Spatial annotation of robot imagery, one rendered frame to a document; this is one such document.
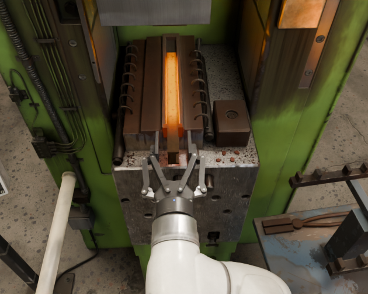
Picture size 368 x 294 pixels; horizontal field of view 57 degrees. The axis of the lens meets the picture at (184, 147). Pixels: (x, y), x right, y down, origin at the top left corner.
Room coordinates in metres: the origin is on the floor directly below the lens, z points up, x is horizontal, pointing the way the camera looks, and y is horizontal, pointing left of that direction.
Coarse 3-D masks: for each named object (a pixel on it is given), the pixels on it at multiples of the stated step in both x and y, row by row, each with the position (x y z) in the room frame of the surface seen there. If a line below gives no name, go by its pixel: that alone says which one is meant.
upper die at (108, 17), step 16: (96, 0) 0.57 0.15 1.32; (112, 0) 0.57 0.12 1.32; (128, 0) 0.57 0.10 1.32; (144, 0) 0.57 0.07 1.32; (160, 0) 0.58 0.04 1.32; (176, 0) 0.58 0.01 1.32; (192, 0) 0.58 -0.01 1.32; (208, 0) 0.58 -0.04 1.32; (112, 16) 0.57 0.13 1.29; (128, 16) 0.57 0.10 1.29; (144, 16) 0.57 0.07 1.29; (160, 16) 0.57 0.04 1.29; (176, 16) 0.58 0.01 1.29; (192, 16) 0.58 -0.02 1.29; (208, 16) 0.58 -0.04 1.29
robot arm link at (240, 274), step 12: (228, 264) 0.24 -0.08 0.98; (240, 264) 0.25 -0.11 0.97; (240, 276) 0.22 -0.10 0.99; (252, 276) 0.22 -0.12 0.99; (264, 276) 0.22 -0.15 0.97; (276, 276) 0.23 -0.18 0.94; (240, 288) 0.20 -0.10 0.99; (252, 288) 0.19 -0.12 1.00; (264, 288) 0.20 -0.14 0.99; (276, 288) 0.20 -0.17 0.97; (288, 288) 0.22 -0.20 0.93
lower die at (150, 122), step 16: (144, 48) 0.94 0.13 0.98; (160, 48) 0.92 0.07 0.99; (192, 48) 0.92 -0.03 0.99; (144, 64) 0.86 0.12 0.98; (160, 64) 0.84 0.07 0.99; (192, 64) 0.84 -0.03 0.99; (144, 80) 0.77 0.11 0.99; (160, 80) 0.77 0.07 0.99; (192, 80) 0.76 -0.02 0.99; (128, 96) 0.71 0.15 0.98; (144, 96) 0.70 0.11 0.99; (160, 96) 0.70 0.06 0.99; (192, 96) 0.70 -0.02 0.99; (128, 112) 0.65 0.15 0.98; (144, 112) 0.64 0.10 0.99; (160, 112) 0.64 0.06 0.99; (192, 112) 0.64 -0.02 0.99; (128, 128) 0.59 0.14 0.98; (144, 128) 0.58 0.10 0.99; (160, 128) 0.58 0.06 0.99; (192, 128) 0.58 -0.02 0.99; (128, 144) 0.57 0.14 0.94; (144, 144) 0.57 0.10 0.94; (160, 144) 0.57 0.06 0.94
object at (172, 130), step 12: (168, 60) 0.84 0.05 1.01; (168, 72) 0.78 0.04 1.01; (168, 84) 0.73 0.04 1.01; (168, 96) 0.68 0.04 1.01; (168, 108) 0.63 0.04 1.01; (168, 120) 0.59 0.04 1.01; (168, 132) 0.54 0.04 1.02; (180, 132) 0.56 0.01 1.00; (168, 144) 0.50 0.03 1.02; (168, 156) 0.50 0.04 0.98
